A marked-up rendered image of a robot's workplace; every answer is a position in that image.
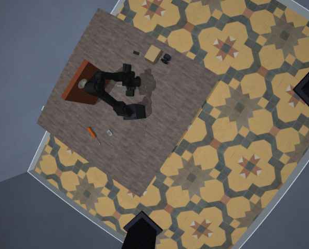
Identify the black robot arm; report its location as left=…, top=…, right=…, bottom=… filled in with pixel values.
left=84, top=64, right=141, bottom=118

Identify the brown wooden door slab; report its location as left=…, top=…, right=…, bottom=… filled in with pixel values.
left=61, top=59, right=101, bottom=105

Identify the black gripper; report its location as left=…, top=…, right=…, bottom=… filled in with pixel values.
left=126, top=71, right=135, bottom=96

